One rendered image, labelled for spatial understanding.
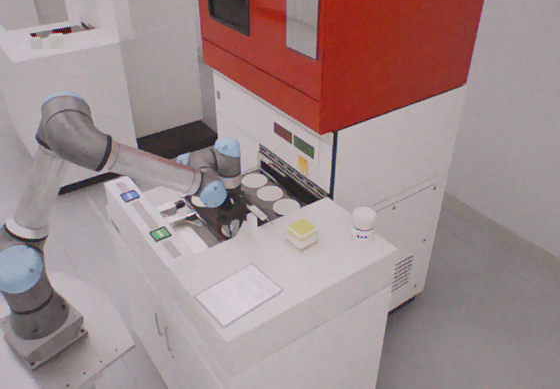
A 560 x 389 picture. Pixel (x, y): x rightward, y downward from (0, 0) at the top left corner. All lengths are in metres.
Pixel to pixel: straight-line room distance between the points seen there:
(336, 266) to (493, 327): 1.44
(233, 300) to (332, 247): 0.37
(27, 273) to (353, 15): 1.14
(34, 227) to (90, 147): 0.37
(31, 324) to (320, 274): 0.81
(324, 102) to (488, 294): 1.72
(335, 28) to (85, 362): 1.18
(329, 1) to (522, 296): 2.06
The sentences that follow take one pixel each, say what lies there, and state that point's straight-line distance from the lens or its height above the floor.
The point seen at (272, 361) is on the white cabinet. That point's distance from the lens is 1.56.
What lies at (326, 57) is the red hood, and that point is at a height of 1.49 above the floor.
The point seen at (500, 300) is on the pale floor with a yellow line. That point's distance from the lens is 3.02.
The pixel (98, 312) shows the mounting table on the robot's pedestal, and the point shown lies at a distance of 1.72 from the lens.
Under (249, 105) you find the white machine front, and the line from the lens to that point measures 2.13.
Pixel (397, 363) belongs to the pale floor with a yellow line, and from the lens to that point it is 2.59.
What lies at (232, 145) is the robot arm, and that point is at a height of 1.27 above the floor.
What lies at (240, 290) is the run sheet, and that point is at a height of 0.97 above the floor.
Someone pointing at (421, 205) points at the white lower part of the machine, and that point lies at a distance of 2.34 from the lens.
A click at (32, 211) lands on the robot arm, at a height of 1.20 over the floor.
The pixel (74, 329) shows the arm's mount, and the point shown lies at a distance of 1.64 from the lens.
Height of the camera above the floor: 2.03
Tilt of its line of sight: 33 degrees down
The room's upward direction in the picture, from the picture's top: straight up
